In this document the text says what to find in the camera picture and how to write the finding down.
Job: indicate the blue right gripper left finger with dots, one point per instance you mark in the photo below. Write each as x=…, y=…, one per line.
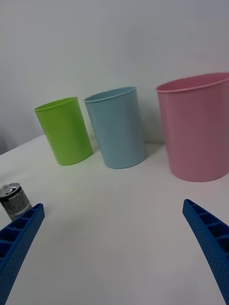
x=16, y=243

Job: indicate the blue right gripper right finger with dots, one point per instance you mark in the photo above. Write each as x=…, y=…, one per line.
x=214, y=247

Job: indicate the black drink can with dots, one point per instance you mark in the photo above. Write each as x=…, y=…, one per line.
x=14, y=203

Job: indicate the pink plastic bin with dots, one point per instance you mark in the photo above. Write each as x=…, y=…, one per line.
x=198, y=133

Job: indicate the green plastic bin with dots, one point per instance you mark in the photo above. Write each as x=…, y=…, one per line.
x=65, y=133

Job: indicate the pale blue plastic bin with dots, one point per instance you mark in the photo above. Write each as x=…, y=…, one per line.
x=119, y=133

